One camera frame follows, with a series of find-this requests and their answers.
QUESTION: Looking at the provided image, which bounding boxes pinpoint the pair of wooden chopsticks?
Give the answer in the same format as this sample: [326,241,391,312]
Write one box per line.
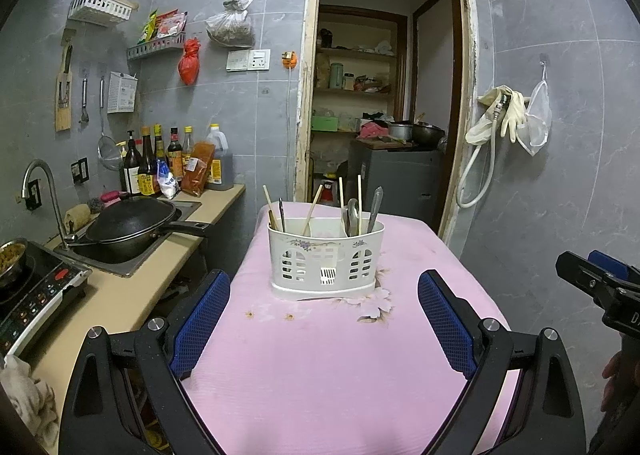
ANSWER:
[263,185,279,231]

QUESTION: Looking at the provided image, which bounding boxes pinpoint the large cooking oil jug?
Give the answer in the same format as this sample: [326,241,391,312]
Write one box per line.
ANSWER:
[205,124,235,191]

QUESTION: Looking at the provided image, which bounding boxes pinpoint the yellow-label sauce bottle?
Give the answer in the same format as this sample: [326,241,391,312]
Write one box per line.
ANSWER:
[137,126,158,196]

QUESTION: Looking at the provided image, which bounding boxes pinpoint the black wok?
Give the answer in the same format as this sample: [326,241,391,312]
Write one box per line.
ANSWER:
[85,196,208,258]

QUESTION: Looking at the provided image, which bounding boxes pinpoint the pink table cloth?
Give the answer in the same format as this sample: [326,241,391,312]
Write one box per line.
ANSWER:
[180,202,521,455]

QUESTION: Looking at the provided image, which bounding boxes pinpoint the black induction cooker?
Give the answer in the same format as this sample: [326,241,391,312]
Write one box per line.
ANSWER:
[0,240,93,356]

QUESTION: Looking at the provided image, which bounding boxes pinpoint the orange snack packet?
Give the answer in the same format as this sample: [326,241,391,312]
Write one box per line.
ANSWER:
[181,142,216,197]

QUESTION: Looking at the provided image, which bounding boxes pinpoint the green yellow snack packet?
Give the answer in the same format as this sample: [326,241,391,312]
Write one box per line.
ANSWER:
[139,10,158,42]

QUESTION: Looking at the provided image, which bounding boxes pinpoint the white hanging basket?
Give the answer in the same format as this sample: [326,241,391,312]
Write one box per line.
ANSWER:
[107,72,139,114]

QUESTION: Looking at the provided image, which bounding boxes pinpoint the red-cap sauce bottle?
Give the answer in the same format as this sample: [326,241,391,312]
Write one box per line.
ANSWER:
[166,128,183,181]

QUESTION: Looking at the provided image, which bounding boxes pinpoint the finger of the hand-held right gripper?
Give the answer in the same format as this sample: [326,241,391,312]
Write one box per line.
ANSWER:
[556,251,621,308]
[587,250,640,286]

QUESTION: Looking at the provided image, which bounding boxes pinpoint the metal bowl of food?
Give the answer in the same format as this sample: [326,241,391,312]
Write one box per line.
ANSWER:
[0,237,28,288]

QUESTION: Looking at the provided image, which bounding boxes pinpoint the steel sink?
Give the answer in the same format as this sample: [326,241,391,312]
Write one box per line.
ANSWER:
[54,199,202,278]

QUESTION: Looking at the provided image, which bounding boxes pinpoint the wooden cutting board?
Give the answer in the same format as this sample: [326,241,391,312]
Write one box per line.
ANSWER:
[55,28,77,132]

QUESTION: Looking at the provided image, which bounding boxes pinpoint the grey washing machine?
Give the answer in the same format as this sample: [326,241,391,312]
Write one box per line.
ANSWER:
[347,138,443,226]

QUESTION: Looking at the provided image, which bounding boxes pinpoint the black-handled kitchen tool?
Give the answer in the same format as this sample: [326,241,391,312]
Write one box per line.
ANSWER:
[58,44,73,108]

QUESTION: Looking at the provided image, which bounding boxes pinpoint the white towel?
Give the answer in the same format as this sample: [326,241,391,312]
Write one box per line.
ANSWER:
[0,354,60,451]

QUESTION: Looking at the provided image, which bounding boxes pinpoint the cream rubber gloves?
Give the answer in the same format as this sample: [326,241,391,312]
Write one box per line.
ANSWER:
[465,84,526,145]

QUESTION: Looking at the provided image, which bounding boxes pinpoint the dark metal bowl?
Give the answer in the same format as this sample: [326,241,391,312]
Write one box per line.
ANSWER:
[411,122,446,147]

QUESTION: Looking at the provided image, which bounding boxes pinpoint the white plastic utensil holder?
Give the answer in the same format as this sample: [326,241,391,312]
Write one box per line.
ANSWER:
[266,220,386,302]

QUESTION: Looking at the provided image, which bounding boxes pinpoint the dark sauce bottle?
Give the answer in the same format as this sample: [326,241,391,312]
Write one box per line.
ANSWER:
[152,124,168,166]
[122,130,142,194]

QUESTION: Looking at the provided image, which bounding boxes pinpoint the beige kitchen counter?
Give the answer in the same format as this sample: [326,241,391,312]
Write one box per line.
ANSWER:
[0,184,247,455]

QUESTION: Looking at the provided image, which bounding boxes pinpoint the loofah sponge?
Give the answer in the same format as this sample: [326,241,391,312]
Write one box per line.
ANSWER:
[65,204,92,231]

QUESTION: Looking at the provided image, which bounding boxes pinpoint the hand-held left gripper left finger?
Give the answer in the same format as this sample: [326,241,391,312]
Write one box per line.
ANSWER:
[57,269,232,455]

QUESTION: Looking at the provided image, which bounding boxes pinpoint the clear bag of dried goods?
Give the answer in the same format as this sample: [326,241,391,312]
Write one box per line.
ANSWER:
[205,0,255,48]

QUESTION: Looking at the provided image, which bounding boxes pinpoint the wooden door frame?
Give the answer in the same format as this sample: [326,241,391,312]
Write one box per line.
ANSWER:
[292,0,475,243]

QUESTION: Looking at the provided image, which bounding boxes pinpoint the red snack packet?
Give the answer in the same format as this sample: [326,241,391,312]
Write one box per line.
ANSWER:
[156,10,188,38]

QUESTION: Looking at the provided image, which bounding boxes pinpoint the person's right hand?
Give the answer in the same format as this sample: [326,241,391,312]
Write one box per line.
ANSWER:
[601,351,626,412]

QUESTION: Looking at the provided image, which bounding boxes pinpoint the white wall basket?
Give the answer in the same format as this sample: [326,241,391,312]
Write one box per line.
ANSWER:
[67,0,133,26]

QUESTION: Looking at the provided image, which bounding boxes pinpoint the chrome faucet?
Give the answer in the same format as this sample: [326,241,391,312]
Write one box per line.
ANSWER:
[22,159,76,243]

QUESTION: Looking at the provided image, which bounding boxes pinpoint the white salt bag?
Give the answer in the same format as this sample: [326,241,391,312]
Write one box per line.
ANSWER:
[156,159,179,200]

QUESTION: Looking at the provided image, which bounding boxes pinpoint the metal mesh strainer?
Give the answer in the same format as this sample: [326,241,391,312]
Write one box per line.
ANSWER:
[97,76,122,171]

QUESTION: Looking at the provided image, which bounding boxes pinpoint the white mesh bag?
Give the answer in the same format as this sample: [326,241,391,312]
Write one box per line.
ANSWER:
[517,80,553,157]

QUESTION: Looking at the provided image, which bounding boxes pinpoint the red plastic bag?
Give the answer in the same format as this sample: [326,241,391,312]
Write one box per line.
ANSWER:
[178,38,202,86]

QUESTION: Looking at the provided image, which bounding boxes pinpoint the grey wall shelf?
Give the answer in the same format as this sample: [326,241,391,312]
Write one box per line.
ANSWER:
[126,31,187,60]

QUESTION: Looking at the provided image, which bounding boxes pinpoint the thin white cable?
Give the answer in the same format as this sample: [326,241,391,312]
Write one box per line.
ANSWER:
[284,69,295,196]

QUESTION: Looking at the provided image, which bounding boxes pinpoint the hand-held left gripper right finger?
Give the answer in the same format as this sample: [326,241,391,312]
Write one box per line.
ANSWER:
[417,269,587,455]

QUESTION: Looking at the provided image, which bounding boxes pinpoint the wooden storage shelf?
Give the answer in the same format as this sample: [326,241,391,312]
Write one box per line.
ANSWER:
[314,5,408,133]

